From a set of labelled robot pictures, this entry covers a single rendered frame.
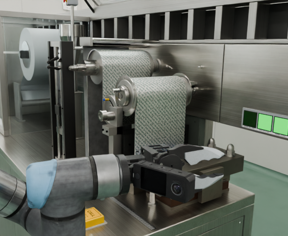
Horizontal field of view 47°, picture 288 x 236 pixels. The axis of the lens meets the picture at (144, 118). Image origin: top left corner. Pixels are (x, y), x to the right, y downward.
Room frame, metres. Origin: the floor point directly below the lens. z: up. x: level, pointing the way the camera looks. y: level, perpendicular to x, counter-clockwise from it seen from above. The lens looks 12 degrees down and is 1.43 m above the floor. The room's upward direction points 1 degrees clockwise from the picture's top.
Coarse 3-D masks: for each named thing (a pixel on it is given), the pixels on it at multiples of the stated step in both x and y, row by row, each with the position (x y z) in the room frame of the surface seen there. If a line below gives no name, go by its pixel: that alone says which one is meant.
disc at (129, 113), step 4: (124, 76) 1.18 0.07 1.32; (128, 76) 1.16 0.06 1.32; (120, 80) 1.20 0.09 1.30; (128, 80) 1.16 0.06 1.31; (132, 80) 1.14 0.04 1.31; (116, 84) 1.22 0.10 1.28; (132, 84) 1.13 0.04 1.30; (132, 88) 1.13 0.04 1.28; (136, 88) 1.12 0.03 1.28; (136, 92) 1.12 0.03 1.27; (136, 96) 1.11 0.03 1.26; (136, 100) 1.11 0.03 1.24; (116, 104) 1.22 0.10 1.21; (136, 104) 1.12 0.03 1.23; (132, 108) 1.13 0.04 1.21; (124, 112) 1.17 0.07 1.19; (128, 112) 1.15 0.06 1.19; (132, 112) 1.13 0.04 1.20
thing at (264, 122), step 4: (260, 116) 1.08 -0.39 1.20; (264, 116) 1.07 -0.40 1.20; (268, 116) 1.06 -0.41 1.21; (260, 120) 1.08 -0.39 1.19; (264, 120) 1.07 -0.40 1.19; (268, 120) 1.06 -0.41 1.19; (260, 124) 1.08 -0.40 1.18; (264, 124) 1.07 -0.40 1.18; (268, 124) 1.06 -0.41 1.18; (260, 128) 1.08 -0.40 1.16; (264, 128) 1.07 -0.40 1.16; (268, 128) 1.05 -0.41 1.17
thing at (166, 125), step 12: (168, 108) 1.21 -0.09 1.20; (180, 108) 1.25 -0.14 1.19; (144, 120) 1.15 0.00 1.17; (156, 120) 1.18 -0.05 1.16; (168, 120) 1.21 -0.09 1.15; (180, 120) 1.25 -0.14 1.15; (144, 132) 1.15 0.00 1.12; (156, 132) 1.18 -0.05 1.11; (168, 132) 1.21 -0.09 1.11; (180, 132) 1.25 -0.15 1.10; (144, 144) 1.15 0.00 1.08; (156, 144) 1.18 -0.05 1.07; (168, 144) 1.21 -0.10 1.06
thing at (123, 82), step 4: (124, 80) 1.17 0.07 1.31; (184, 80) 1.29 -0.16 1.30; (120, 84) 1.19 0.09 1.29; (124, 84) 1.17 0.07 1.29; (128, 84) 1.15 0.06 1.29; (132, 92) 1.13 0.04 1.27; (132, 96) 1.13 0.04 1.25; (132, 100) 1.13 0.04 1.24; (132, 104) 1.13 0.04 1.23; (124, 108) 1.17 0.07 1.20; (128, 108) 1.15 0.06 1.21
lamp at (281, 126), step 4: (276, 120) 1.03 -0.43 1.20; (280, 120) 1.02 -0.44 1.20; (284, 120) 1.01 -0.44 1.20; (276, 124) 1.03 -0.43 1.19; (280, 124) 1.02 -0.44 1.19; (284, 124) 1.01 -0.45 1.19; (276, 128) 1.03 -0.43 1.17; (280, 128) 1.02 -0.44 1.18; (284, 128) 1.01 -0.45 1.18; (276, 132) 1.03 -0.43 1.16; (280, 132) 1.02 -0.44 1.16; (284, 132) 1.01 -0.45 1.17
